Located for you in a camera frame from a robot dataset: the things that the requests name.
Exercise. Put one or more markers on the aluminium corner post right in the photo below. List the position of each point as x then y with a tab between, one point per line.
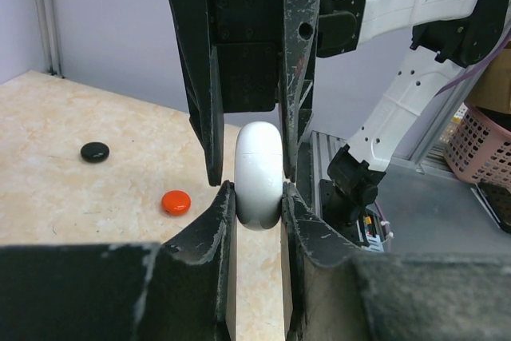
50	38

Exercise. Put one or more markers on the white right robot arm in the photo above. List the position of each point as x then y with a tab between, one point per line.
448	37

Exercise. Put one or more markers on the pink plastic basket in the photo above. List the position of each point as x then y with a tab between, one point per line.
479	150

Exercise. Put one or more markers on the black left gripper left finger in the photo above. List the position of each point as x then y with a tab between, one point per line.
182	289

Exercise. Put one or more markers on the brown cardboard box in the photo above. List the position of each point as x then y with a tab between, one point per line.
492	90

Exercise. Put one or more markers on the black earbud charging case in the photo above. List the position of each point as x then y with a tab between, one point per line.
94	152

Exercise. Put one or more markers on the white earbud charging case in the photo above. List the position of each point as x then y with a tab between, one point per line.
258	175

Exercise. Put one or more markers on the orange earbud charging case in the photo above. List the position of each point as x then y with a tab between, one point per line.
175	203

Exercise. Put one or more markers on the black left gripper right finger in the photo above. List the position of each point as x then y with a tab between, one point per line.
333	290

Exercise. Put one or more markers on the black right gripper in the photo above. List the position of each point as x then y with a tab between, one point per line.
240	72

